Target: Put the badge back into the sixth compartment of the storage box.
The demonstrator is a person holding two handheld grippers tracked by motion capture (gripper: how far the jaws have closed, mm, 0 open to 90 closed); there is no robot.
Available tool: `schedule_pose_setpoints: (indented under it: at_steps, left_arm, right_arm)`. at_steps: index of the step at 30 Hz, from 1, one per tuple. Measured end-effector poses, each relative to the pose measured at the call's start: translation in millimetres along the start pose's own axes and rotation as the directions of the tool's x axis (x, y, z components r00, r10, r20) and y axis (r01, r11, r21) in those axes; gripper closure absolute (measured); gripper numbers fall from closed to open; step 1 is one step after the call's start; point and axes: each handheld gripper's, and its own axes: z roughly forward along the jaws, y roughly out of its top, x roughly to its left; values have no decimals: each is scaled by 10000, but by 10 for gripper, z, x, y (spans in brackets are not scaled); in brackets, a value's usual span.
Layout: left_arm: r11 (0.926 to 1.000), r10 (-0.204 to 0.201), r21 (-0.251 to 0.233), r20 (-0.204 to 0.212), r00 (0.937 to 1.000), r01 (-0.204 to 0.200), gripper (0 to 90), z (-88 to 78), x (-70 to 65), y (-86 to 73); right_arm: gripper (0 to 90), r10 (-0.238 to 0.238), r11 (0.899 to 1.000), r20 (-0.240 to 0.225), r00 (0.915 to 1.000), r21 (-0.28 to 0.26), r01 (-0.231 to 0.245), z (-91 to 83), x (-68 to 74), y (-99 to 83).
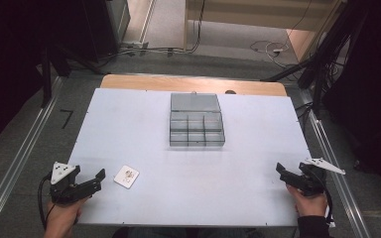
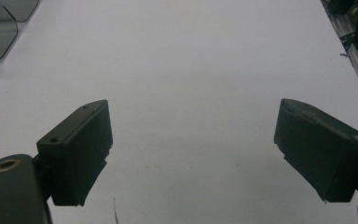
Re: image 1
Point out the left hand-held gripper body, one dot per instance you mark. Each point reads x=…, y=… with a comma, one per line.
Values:
x=66, y=188

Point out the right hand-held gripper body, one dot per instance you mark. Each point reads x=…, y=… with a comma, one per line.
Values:
x=311, y=178

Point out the white earring card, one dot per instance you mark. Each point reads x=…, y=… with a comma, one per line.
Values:
x=126, y=177

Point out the clear plastic compartment box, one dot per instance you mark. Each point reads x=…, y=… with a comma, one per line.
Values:
x=195, y=124

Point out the person's right hand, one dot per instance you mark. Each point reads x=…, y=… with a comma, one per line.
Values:
x=307, y=205

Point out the person's left hand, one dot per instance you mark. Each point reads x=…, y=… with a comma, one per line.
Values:
x=63, y=216

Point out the white table board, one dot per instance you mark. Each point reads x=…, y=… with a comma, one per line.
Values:
x=178, y=185

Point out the black metal stand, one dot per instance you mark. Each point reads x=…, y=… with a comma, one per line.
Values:
x=314, y=66
x=46, y=82

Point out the wooden table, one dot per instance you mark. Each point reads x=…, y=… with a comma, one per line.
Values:
x=165, y=82

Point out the dark cabinet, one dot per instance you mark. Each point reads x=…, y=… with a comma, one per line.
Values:
x=105, y=26

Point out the light wooden cabinet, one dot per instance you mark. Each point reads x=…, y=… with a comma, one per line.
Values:
x=244, y=15

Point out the aluminium floor rail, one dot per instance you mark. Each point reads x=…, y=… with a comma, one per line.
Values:
x=16, y=165
x=337, y=188

